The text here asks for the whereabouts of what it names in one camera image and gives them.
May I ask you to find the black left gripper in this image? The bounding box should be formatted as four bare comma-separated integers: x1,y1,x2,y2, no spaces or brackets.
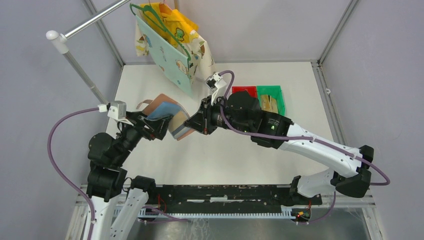
113,108,174,165

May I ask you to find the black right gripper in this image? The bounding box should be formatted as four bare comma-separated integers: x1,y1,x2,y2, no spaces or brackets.
183,95,253,135

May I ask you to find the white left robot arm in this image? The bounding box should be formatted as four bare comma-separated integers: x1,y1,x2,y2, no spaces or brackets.
83,111,173,240

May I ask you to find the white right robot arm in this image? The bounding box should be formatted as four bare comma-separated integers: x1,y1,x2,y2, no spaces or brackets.
184,91,374,204

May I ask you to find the gold cards stack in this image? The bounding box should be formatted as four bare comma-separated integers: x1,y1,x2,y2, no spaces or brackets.
260,94,279,114

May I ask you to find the red plastic bin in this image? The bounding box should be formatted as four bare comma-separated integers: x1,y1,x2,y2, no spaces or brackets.
231,86,258,98

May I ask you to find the light green cartoon garment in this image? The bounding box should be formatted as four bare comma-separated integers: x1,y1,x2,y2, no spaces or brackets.
135,16,194,97

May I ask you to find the green plastic bin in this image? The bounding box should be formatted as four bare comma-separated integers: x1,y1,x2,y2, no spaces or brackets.
256,85,286,116

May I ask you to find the yellow patterned children shirt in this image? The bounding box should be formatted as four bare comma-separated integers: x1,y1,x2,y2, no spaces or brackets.
136,2,216,81

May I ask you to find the green clothes hanger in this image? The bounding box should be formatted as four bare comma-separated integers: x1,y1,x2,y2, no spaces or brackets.
129,3,192,61

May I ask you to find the silver clothes rack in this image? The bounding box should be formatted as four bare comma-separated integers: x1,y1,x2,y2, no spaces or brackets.
45,0,133,107

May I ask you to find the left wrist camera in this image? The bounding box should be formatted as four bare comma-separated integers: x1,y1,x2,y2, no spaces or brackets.
97,100,129,124

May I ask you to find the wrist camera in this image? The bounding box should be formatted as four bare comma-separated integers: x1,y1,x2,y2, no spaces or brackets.
206,72,228,106
97,100,129,124

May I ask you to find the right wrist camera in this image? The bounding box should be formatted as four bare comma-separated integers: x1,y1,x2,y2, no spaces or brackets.
206,72,228,106

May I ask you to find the white slotted cable duct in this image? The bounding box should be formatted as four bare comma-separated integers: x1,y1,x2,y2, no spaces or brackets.
110,206,294,220

